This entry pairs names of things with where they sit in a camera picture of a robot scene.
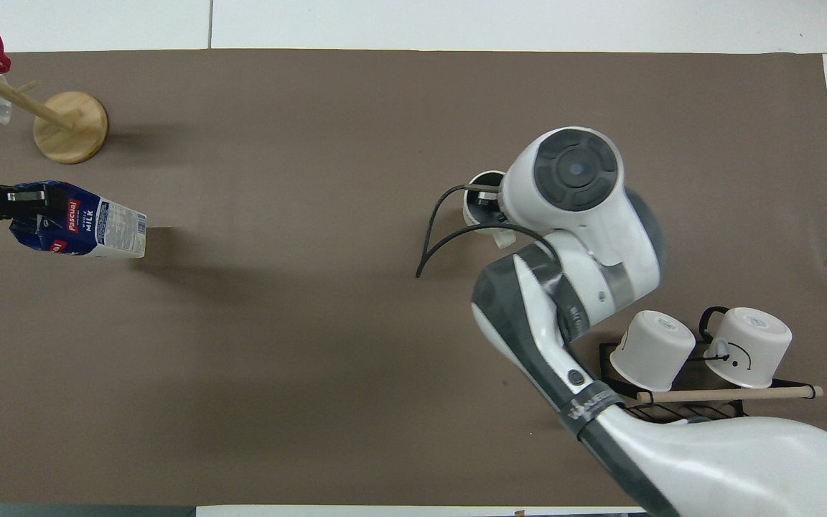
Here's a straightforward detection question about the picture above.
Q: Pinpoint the blue and white milk carton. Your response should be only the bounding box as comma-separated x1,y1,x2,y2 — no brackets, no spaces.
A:
10,180,148,259

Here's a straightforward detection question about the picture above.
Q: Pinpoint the white cup with dark inside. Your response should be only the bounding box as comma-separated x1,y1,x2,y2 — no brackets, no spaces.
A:
462,169,523,251

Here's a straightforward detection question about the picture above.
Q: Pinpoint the wooden cup stand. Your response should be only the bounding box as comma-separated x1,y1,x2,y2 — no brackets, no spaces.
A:
0,69,109,165

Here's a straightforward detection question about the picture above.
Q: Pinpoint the white cup with face print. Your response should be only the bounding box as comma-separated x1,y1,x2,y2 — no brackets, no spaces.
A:
698,306,793,389

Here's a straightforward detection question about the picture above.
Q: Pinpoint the wooden rod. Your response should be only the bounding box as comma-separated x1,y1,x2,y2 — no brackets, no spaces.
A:
635,385,824,405

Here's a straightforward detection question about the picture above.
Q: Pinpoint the black cable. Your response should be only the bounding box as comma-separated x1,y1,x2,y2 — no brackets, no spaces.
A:
415,184,565,279

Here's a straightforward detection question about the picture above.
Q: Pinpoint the black wire rack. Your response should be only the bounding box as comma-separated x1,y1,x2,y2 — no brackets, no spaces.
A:
597,340,816,426

